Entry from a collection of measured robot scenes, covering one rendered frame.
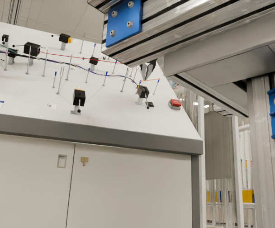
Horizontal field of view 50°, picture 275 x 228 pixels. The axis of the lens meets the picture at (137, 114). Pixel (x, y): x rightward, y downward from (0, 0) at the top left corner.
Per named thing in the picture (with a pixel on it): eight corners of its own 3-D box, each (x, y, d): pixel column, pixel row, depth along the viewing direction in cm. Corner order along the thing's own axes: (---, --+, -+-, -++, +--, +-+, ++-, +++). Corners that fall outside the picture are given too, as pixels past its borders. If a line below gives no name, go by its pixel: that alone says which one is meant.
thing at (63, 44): (51, 43, 183) (53, 30, 179) (68, 49, 184) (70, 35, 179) (48, 45, 179) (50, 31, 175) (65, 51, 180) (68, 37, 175)
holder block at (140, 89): (139, 97, 146) (141, 91, 144) (136, 92, 150) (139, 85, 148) (147, 98, 148) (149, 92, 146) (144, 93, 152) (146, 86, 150)
